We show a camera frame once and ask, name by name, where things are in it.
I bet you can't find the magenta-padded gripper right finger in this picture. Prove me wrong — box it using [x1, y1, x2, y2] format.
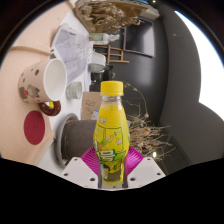
[123, 146, 167, 188]

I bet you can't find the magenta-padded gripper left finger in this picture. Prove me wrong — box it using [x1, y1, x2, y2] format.
[61, 146, 101, 188]

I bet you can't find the yellow drink bottle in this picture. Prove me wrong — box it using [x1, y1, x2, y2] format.
[93, 80, 132, 186]

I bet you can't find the grey plant pot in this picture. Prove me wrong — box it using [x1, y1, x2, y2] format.
[61, 119, 99, 161]

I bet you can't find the dried brown plant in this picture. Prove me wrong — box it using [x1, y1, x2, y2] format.
[123, 81, 178, 164]

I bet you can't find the grey pot saucer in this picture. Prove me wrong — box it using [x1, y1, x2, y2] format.
[54, 112, 79, 168]

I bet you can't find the flat round red coaster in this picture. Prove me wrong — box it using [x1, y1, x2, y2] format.
[23, 110, 46, 146]

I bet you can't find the small round tin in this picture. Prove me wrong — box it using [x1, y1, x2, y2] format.
[65, 81, 83, 100]

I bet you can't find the light wooden drawing board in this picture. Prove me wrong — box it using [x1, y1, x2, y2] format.
[0, 1, 76, 166]

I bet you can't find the grey glass bottle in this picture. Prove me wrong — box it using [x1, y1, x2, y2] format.
[89, 64, 114, 93]

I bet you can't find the printed beige mug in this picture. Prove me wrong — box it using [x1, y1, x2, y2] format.
[18, 58, 68, 117]

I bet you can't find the wooden easel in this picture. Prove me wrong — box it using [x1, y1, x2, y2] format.
[93, 44, 131, 64]

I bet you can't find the printed newspaper sheet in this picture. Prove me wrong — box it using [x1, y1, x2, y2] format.
[51, 23, 94, 84]

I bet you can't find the small green-label bottle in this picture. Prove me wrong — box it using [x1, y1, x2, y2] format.
[88, 32, 119, 44]

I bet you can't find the brown carved wooden sculpture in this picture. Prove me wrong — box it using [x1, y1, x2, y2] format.
[73, 0, 151, 34]

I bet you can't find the black wall screen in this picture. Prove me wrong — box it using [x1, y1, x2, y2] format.
[123, 15, 157, 58]

